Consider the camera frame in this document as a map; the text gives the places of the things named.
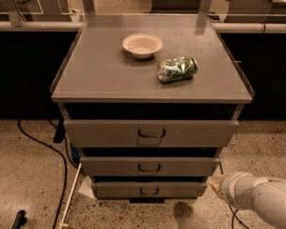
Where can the grey top drawer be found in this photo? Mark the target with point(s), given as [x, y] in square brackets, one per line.
[150, 133]

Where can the black object on floor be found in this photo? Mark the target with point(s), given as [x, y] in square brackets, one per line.
[20, 220]

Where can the grey drawer cabinet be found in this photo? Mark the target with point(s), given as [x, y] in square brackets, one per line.
[102, 81]

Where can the white paper bowl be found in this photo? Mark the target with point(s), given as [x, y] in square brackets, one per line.
[142, 45]

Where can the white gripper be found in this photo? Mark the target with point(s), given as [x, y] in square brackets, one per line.
[227, 187]

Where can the background desk left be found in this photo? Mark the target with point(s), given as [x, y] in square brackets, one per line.
[40, 10]

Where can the background desk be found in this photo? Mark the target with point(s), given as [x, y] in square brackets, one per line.
[40, 10]
[257, 11]

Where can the white horizontal rail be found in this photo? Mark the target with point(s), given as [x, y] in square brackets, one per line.
[219, 27]

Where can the crushed green soda can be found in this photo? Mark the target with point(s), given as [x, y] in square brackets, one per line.
[176, 69]

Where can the white stick on floor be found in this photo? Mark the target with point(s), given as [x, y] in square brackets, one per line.
[62, 224]

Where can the grey post right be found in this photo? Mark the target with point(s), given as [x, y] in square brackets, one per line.
[202, 16]

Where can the grey post left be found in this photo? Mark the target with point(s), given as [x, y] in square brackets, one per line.
[14, 14]

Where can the background desk right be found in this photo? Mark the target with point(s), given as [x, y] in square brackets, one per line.
[257, 11]

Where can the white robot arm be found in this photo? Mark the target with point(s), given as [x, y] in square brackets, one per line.
[266, 196]

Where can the grey drawer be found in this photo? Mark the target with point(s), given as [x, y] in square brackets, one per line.
[149, 189]
[150, 133]
[100, 166]

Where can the grey bottom drawer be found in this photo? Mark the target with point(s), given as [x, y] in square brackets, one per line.
[149, 189]

